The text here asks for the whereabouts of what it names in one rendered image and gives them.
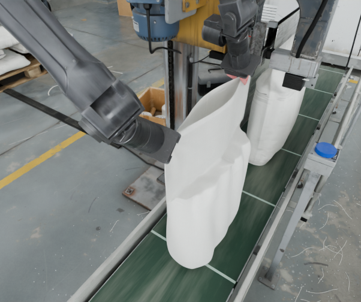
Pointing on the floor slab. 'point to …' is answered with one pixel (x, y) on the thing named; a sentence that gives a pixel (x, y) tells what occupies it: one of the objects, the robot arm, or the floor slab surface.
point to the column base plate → (148, 187)
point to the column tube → (180, 81)
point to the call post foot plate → (268, 279)
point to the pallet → (33, 72)
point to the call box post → (293, 222)
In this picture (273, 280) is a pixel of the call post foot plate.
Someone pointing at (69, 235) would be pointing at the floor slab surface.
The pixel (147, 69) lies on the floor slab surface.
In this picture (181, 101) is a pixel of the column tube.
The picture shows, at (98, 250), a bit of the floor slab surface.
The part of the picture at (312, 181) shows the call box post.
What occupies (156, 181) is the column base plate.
